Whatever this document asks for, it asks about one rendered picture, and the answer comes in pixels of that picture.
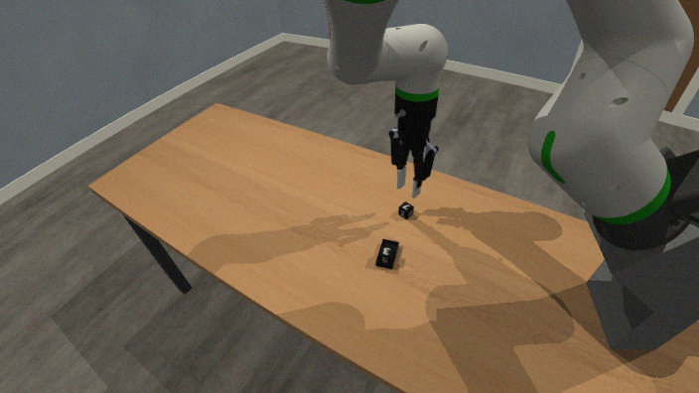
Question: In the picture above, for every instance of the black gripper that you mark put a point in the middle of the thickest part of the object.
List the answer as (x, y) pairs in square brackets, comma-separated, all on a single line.
[(399, 154)]

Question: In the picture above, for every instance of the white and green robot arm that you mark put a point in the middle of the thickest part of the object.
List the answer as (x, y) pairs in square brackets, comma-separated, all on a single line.
[(593, 136)]

